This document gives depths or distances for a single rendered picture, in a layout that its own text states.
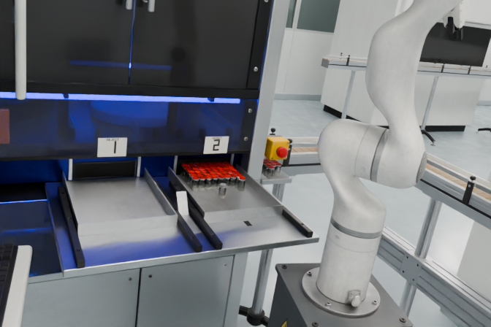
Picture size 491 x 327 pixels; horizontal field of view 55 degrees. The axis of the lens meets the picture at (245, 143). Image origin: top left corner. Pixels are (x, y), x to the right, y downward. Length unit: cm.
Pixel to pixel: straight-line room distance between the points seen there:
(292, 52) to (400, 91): 617
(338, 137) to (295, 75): 621
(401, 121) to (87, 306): 120
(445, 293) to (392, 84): 129
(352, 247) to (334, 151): 22
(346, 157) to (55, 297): 107
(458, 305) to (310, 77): 567
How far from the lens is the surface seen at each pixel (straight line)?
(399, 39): 96
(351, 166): 105
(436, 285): 215
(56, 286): 168
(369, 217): 108
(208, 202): 149
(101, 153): 148
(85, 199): 147
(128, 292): 176
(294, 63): 718
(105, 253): 122
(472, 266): 278
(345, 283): 115
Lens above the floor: 153
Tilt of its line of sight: 18 degrees down
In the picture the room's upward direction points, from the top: 9 degrees clockwise
